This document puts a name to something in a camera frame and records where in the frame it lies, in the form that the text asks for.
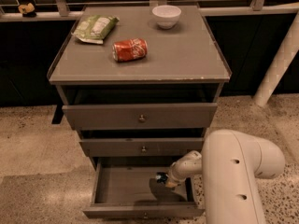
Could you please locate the blue silver redbull can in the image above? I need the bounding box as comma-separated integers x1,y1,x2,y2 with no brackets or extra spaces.
156,172,168,184

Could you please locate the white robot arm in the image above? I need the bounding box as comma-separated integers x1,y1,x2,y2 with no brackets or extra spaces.
165,130,285,224

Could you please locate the grey bottom drawer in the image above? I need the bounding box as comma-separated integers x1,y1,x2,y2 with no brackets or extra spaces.
83,156,204,218

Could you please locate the grey drawer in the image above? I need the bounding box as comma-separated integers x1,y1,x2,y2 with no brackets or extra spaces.
83,156,204,218
79,137,204,157
63,103,217,131

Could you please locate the grey middle drawer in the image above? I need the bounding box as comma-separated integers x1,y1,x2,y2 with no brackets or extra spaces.
79,137,204,157

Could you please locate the grey drawer cabinet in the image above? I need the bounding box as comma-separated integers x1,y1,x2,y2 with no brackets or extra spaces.
47,4,233,170

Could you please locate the grey top drawer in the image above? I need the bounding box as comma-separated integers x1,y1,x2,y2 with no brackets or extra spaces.
63,103,217,131

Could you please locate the red coca cola can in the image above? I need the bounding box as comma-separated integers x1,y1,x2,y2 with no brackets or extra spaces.
112,38,148,63

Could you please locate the white bowl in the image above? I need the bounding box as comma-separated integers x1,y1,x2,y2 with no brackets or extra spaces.
152,5,181,29

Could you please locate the green chip bag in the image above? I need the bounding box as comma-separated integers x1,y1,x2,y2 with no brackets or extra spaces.
72,15,119,45

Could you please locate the white diagonal pillar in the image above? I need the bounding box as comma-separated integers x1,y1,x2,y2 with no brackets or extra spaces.
253,12,299,107

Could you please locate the metal window railing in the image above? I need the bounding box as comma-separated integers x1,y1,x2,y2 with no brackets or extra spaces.
0,0,299,23

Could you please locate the small yellow black object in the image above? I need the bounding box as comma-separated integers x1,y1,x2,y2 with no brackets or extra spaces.
18,3,36,17

